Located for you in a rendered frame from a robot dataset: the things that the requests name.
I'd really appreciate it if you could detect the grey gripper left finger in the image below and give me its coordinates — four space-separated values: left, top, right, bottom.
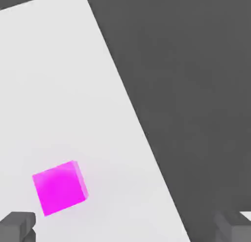
0 211 37 242

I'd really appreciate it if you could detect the small magenta cube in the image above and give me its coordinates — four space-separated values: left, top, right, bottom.
31 160 89 217

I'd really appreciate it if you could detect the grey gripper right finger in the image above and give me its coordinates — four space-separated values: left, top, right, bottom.
214 211 251 242

